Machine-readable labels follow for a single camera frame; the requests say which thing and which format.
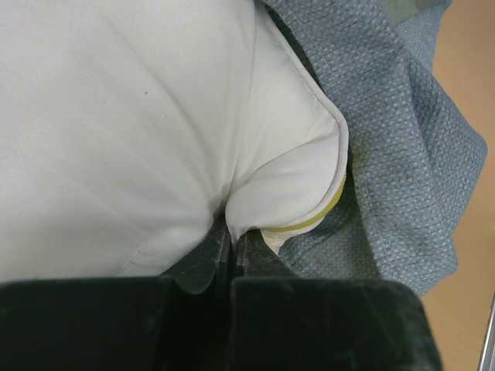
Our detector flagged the white pillow yellow edge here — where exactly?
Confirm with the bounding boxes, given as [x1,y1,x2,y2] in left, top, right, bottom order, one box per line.
[1,1,349,282]

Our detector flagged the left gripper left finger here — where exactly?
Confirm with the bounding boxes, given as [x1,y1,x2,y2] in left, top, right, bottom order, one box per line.
[163,222,234,296]

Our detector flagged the aluminium side frame rail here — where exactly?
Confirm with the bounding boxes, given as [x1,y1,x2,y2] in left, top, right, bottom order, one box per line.
[477,296,495,371]

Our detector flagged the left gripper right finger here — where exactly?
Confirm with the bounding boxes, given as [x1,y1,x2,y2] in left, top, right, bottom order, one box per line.
[231,230,296,283]

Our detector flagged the blue patchwork pillowcase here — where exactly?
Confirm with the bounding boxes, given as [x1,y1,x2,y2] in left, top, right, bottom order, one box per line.
[265,1,487,295]

